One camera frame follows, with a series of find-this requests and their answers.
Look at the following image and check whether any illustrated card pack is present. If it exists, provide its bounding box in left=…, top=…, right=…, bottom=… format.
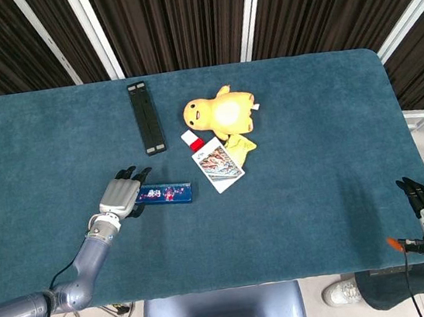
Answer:
left=188, top=133, right=248, bottom=198

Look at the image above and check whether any blue glasses case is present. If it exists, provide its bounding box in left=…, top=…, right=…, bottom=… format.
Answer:
left=133, top=177, right=195, bottom=211

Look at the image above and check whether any white frame post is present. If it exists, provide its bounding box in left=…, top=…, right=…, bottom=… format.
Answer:
left=64, top=0, right=126, bottom=86
left=232, top=0, right=276, bottom=64
left=369, top=0, right=424, bottom=65
left=13, top=0, right=84, bottom=92

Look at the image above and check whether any yellow plush toy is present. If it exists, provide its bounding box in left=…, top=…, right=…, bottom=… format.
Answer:
left=180, top=80, right=265, bottom=146

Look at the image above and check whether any dark brown curtain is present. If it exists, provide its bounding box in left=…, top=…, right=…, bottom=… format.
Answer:
left=0, top=0, right=424, bottom=167

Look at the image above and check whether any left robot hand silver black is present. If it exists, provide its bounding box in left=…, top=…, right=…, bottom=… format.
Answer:
left=93, top=164, right=159, bottom=224

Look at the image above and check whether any black cable with orange tip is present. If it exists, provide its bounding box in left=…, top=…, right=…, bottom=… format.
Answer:
left=386, top=233, right=424, bottom=317

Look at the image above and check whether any red and white eraser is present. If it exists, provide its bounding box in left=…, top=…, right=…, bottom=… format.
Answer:
left=180, top=128, right=206, bottom=154

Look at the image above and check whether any yellow crumpled wrapper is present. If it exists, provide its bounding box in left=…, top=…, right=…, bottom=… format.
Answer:
left=222, top=129, right=260, bottom=169

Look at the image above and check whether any white sneaker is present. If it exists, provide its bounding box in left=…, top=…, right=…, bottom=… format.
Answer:
left=320, top=277, right=367, bottom=308

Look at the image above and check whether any blue table cloth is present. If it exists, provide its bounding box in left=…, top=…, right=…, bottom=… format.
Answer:
left=0, top=40, right=424, bottom=317

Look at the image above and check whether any person in dark clothes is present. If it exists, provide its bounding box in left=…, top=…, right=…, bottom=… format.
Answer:
left=340, top=159, right=424, bottom=314

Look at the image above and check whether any black table bracket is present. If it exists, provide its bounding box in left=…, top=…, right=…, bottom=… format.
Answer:
left=368, top=264, right=408, bottom=277

